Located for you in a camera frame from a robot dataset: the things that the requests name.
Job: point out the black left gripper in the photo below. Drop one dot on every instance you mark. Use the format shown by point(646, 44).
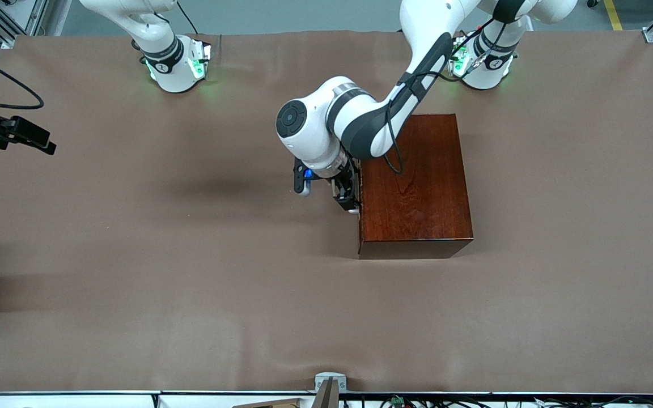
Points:
point(344, 184)

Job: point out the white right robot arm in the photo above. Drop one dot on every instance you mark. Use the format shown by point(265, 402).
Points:
point(173, 73)

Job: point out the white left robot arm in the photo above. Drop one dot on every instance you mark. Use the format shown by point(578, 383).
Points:
point(315, 124)

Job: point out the dark wooden drawer cabinet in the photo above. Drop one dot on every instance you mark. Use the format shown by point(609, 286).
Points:
point(417, 192)

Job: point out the brown table cover sheet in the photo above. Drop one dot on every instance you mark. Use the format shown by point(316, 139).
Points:
point(190, 317)

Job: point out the brown cardboard piece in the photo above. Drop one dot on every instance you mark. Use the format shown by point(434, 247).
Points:
point(275, 404)

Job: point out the aluminium frame with diagonal struts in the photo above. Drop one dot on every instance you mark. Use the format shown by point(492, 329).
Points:
point(40, 14)

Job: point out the grey metal camera bracket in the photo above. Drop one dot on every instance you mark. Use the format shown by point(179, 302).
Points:
point(330, 378)

